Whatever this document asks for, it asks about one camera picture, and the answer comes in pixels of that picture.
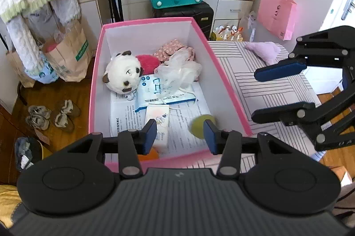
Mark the green makeup sponge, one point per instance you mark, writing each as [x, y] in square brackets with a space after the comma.
[198, 125]

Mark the blue white tissue pack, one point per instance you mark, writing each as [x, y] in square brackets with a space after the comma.
[147, 89]

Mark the purple plush toy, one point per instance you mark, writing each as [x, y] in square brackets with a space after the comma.
[266, 51]

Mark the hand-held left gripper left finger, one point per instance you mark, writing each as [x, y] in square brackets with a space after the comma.
[148, 136]

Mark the pink paper bag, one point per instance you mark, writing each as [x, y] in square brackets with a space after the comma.
[277, 14]

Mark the white mesh bath puff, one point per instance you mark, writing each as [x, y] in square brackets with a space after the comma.
[177, 69]

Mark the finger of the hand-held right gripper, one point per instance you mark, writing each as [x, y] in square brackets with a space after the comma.
[280, 68]
[277, 114]

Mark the blue printed plastic bag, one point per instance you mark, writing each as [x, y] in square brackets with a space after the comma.
[44, 72]

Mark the small white tissue pack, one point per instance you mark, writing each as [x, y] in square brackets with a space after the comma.
[159, 116]

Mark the yellow white bedding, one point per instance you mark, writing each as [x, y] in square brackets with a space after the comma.
[8, 197]

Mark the grey fleece shoe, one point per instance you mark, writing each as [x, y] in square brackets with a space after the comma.
[40, 111]
[37, 123]

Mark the pack of small bottles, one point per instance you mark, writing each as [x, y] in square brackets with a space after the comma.
[227, 36]

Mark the black trash bin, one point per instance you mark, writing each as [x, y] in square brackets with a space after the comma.
[36, 147]

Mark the brown paper bag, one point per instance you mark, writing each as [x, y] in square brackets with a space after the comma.
[16, 69]
[72, 58]

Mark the red fluffy pompom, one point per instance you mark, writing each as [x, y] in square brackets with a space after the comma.
[147, 62]

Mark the pink cardboard box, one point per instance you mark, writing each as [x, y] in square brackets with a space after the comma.
[180, 161]

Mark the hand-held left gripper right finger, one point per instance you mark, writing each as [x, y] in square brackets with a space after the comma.
[210, 136]

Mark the black suitcase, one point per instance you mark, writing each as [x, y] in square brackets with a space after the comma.
[199, 17]

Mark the orange makeup sponge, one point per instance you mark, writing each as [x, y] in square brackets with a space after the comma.
[149, 155]

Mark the floral fabric scrunchie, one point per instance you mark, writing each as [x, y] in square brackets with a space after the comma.
[169, 48]

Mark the printed paper sheet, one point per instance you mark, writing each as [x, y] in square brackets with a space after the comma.
[180, 125]

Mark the clear plastic bag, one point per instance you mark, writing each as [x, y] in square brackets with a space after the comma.
[252, 21]

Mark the white panda plush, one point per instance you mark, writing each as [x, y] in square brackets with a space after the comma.
[122, 72]

